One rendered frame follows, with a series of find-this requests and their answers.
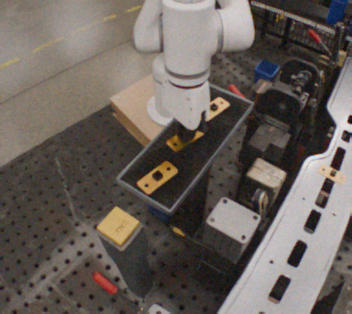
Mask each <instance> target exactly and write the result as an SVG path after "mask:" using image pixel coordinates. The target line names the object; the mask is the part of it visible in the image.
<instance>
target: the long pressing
mask: <svg viewBox="0 0 352 314"><path fill-rule="evenodd" d="M343 64H344V65H343V67H342V70H341V71H340V73H339V75H338V78H337V80H336V82H335V87H334V88H333V91H332V92H331V93H330V97H329V99H328V102H327V104H326V105H325V109H324V110H325V113H326V115H327V116H328V117H329V119H330V122H331V123H332V124H333V125H334V133H333V135H332V137H331V140H330V143H329V145H328V147H327V149H326V151H325V152H324V153H323V154H320V155H315V156H310V157H308V158H306V159H305V160H304V161H303V163H302V165H301V167H300V169H299V171H298V173H297V175H296V177H295V180H294V182H293V183H292V185H291V187H290V188H289V190H288V192H287V194H286V197H285V199H284V201H283V203H282V204H281V206H280V208H279V210H278V211H277V213H276V215H275V217H274V219H273V220H272V221H271V224H270V226H269V229H268V230H267V232H266V234H265V236H264V237H263V238H262V240H261V242H260V244H259V245H258V248H257V250H256V251H255V253H254V254H253V256H252V257H251V258H250V260H249V262H248V263H247V266H246V267H245V269H244V271H243V272H242V274H241V276H240V278H239V279H238V281H237V282H236V284H235V286H234V288H233V289H232V290H231V292H230V293H229V295H228V296H227V298H226V300H225V302H224V303H223V305H222V306H221V308H220V309H219V310H218V312H217V313H216V314H259V313H260V312H263V313H265V314H311V312H312V310H313V307H314V304H315V302H316V300H317V299H318V297H319V295H320V293H321V291H322V288H323V286H324V283H325V280H326V278H327V276H328V273H329V271H330V269H331V266H332V263H333V262H334V259H335V257H336V253H337V250H338V248H339V245H340V243H341V241H342V238H343V236H344V233H345V230H346V228H347V224H348V221H349V219H350V216H351V214H352V125H349V124H348V123H347V119H348V117H349V116H350V115H352V58H351V57H346V59H345V62H344V63H343ZM344 131H348V132H349V133H351V139H350V140H349V143H346V142H344V141H343V140H341V137H342V134H343V132H344ZM338 147H342V148H343V149H345V150H346V153H345V156H344V159H343V161H342V165H341V167H340V169H339V170H338V171H339V172H341V173H342V174H344V175H346V180H345V184H344V185H341V184H339V183H336V182H335V181H334V186H333V188H332V191H331V193H330V195H329V197H328V200H327V202H326V204H325V206H324V209H321V208H320V207H318V206H316V205H315V201H316V199H317V195H318V193H319V191H320V190H321V188H322V186H323V184H324V180H325V179H328V178H327V177H325V176H324V175H320V174H319V173H318V170H319V167H321V165H322V164H324V165H326V166H328V167H330V165H331V164H332V161H333V159H334V155H335V153H336V150H337V148H338ZM303 198H305V199H303ZM311 210H315V211H317V212H320V214H321V217H320V220H319V222H318V223H317V225H316V227H315V230H314V231H313V234H310V233H307V232H306V231H305V230H304V229H303V228H304V225H305V223H306V220H307V218H308V217H309V214H310V212H311ZM333 213H334V214H335V215H333ZM298 241H302V242H303V243H305V244H306V245H307V249H306V251H305V253H304V255H303V257H302V260H301V262H300V263H299V266H297V267H295V268H294V267H293V266H290V265H289V264H288V263H287V260H288V258H289V256H290V255H291V252H292V250H293V247H294V246H295V244H296V243H297V242H298ZM270 261H273V264H271V263H270ZM281 275H283V276H286V277H288V278H289V279H290V281H291V283H290V284H289V285H288V287H287V289H286V291H285V293H284V295H283V297H282V299H281V301H280V303H279V304H274V303H272V302H270V301H269V300H268V295H269V293H270V291H271V290H272V288H273V286H274V284H275V282H276V281H277V279H278V277H279V276H281Z"/></svg>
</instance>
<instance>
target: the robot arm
mask: <svg viewBox="0 0 352 314"><path fill-rule="evenodd" d="M217 1H218V3H219V5H220V6H221V8H222V9H215V0H145V2H144V5H143V7H142V9H141V12H140V14H139V16H138V18H137V22H136V24H135V26H134V29H133V35H132V40H133V44H134V47H135V48H136V49H137V50H138V51H139V52H141V53H144V54H159V53H161V54H159V55H158V56H157V57H156V58H155V59H154V60H153V61H152V64H151V71H152V79H153V87H154V96H152V97H151V99H150V100H149V101H148V106H147V111H148V116H149V117H150V119H151V120H152V121H154V122H155V123H157V124H158V125H162V126H165V125H166V124H167V123H168V122H169V121H170V120H171V119H172V118H173V119H174V121H175V122H177V123H176V136H180V135H181V134H182V133H183V142H184V143H185V144H186V143H188V142H189V141H191V140H193V139H194V138H195V131H196V130H197V131H198V132H201V133H205V132H206V131H208V127H207V123H206V121H207V120H208V118H209V115H210V89H209V84H208V80H207V79H208V77H209V73H210V64H211V57H212V56H213V55H214V54H216V53H222V52H239V51H241V50H245V49H248V48H249V47H250V46H251V45H252V44H253V39H254V33H255V29H254V28H253V21H252V16H251V12H250V7H249V3H248V0H217ZM161 12H162V16H160V13H161Z"/></svg>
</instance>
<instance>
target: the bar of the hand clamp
mask: <svg viewBox="0 0 352 314"><path fill-rule="evenodd" d="M343 25H344V24H343V23H340V22H337V24H336V25H334V26H333V25H332V27H333V28H334V29H335V38H334V45H333V50H332V57H331V60H334V61H336V63H337V61H338V54H339V52H340V51H339V49H340V43H341V37H342V32H343V31H344V30H345V31H346V34H349V30H350V27H346V28H344V27H343Z"/></svg>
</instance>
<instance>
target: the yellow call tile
mask: <svg viewBox="0 0 352 314"><path fill-rule="evenodd" d="M138 225H139V222H138V221H137V220H136V219H135V218H133V217H132V216H130V215H129V214H127V213H126V212H124V211H122V210H121V209H120V208H117V207H114V208H113V209H112V210H111V213H110V214H108V215H107V216H106V217H105V218H104V221H102V222H101V223H100V224H99V226H97V229H98V231H99V232H101V233H102V234H103V235H105V236H107V237H109V238H110V239H111V240H113V241H114V243H116V244H118V245H119V246H122V245H123V244H124V242H125V241H126V240H127V239H128V237H129V236H130V235H131V233H132V232H134V231H135V230H136V229H137V227H138Z"/></svg>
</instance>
